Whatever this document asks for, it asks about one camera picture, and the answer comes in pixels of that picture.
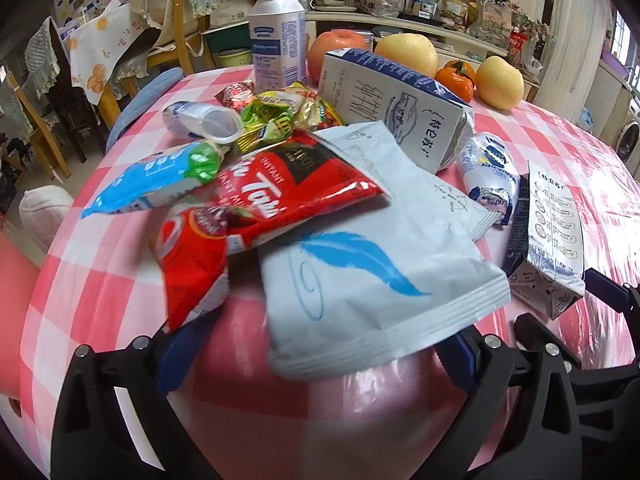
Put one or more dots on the silver box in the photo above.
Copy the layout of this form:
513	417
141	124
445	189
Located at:
375	40

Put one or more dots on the green plastic bin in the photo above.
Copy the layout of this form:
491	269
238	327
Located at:
234	57

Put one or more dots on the grey cushion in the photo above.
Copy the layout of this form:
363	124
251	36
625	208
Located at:
45	215

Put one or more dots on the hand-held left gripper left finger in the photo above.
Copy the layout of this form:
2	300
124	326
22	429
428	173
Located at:
185	350

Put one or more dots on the blue green wrapper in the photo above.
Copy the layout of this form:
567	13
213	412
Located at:
145	182

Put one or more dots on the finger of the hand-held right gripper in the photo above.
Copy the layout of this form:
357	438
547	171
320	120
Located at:
530	327
612	292

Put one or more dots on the large yellow apple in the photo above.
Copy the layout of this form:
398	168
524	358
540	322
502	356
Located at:
407	52

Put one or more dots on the red instant drink packet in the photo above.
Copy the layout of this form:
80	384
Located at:
295	190

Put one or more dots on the white navy drink carton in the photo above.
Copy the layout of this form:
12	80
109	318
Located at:
552	230

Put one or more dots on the orange persimmon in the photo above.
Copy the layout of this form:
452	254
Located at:
455	82

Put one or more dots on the white curtain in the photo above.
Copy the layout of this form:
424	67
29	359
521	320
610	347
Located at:
575	55

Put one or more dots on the red white snack packet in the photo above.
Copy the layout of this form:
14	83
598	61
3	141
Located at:
192	260

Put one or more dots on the white pouch blue feather print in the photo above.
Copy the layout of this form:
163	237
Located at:
380	300

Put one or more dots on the pink checked tablecloth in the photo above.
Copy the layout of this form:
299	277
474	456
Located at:
125	270

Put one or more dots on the washing machine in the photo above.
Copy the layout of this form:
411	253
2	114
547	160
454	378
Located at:
625	130

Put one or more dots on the white blue packet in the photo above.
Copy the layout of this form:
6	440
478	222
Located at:
490	175

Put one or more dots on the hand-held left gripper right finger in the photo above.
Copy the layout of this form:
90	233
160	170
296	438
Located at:
462	365

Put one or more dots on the red apple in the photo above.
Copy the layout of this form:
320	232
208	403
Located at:
332	52

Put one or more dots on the blue cushion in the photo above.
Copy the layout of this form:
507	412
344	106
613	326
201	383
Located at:
140	100

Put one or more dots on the white orange print tablecloth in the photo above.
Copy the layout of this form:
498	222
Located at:
105	45

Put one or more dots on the white bottle blue label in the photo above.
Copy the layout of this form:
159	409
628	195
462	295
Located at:
277	45

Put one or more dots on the white rice sack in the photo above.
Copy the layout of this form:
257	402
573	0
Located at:
227	2

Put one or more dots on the red gold patterned snack packet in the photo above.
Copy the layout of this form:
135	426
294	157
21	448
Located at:
236	95

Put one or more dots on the wooden chair knitted cover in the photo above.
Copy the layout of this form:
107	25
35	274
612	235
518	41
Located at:
42	60

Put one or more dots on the small white yogurt bottle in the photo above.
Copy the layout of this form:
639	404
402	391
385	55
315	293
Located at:
200	120

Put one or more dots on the green yellow wrapper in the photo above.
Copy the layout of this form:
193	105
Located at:
280	115

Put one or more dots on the white blue milk carton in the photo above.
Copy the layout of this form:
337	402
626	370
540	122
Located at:
395	105

